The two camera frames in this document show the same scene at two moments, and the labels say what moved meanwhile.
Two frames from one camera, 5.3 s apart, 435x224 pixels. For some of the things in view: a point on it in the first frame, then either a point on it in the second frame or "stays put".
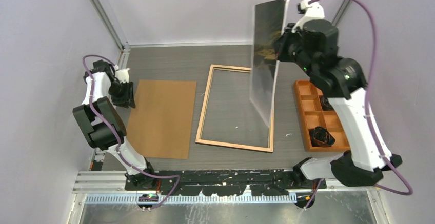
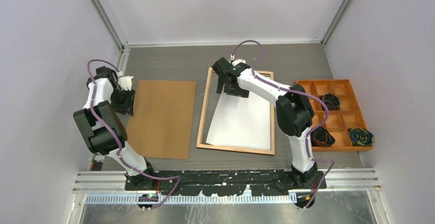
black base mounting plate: x=219 y=182 stays put
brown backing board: x=160 y=125 stays put
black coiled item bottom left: x=321 y=136 stays put
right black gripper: x=280 y=42 to x=240 y=92
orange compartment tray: x=311 y=115 stays put
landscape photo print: x=269 y=18 to x=241 y=122
